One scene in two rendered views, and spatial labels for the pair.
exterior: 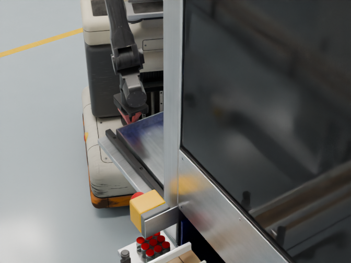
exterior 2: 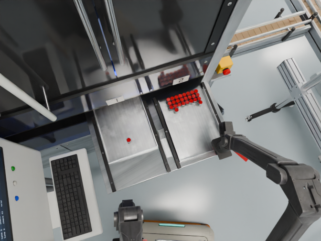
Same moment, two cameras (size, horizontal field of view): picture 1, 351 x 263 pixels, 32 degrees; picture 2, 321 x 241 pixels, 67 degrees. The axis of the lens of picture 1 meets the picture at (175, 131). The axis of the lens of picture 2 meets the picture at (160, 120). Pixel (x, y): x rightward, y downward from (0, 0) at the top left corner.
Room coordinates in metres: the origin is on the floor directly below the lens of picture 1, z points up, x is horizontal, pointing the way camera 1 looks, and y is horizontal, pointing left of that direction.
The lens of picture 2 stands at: (1.70, -0.14, 2.13)
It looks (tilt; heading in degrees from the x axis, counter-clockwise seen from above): 74 degrees down; 187
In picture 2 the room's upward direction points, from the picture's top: 7 degrees clockwise
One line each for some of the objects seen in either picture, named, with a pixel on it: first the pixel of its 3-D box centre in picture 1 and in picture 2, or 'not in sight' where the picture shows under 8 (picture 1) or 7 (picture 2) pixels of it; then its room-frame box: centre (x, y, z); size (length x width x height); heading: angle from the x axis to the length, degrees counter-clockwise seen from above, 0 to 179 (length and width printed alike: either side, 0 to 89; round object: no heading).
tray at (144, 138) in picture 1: (183, 150); (191, 123); (1.32, -0.02, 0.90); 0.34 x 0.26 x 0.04; 33
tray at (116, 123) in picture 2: not in sight; (123, 124); (1.42, -0.37, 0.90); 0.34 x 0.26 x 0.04; 33
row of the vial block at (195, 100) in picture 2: not in sight; (184, 104); (1.23, -0.08, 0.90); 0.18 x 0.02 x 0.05; 122
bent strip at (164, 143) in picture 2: not in sight; (165, 143); (1.46, -0.14, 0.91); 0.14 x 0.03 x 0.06; 33
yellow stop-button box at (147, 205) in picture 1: (149, 213); (222, 63); (1.00, 0.06, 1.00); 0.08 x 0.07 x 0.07; 33
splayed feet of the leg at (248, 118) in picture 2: not in sight; (272, 109); (0.76, 0.75, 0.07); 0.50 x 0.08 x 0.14; 123
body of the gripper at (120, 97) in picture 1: (130, 95); (223, 147); (1.43, 0.13, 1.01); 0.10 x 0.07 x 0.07; 33
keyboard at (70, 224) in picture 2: not in sight; (70, 194); (1.83, -0.54, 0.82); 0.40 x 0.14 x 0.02; 30
